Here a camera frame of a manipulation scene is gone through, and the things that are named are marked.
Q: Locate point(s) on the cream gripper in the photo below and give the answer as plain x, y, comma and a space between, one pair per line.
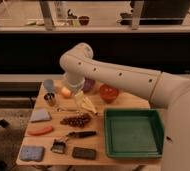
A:
79, 97

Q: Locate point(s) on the yellow red apple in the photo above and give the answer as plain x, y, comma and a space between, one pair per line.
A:
66, 93

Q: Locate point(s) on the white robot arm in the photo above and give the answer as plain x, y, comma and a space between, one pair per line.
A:
162, 89

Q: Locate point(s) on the purple bowl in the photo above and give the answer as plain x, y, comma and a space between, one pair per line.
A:
88, 85

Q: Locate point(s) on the dark red background bowl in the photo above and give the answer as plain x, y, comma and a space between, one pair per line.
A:
84, 20

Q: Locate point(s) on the yellow banana bunch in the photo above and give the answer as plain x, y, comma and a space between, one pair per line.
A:
93, 108

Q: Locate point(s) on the bunch of dark grapes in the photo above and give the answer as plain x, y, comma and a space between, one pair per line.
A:
76, 121

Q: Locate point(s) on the metal spoon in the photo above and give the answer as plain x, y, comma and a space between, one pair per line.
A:
60, 109

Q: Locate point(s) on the small metal cup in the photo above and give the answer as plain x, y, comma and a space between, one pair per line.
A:
50, 99

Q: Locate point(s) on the blue plastic cup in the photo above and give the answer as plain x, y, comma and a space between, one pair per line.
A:
49, 85

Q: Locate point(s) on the wooden table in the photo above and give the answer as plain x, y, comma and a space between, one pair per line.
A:
97, 142

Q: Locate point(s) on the grey blue triangular sponge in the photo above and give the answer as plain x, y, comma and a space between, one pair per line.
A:
40, 115

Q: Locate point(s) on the orange carrot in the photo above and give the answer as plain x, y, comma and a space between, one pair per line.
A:
41, 131

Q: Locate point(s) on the black binder clip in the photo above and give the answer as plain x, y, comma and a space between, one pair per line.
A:
59, 147

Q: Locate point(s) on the black rectangular case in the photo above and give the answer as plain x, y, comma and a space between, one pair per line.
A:
84, 153

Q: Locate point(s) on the green plastic tray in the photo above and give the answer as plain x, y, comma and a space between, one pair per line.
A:
133, 133

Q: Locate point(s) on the black background box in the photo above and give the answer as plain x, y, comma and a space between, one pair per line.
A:
158, 12

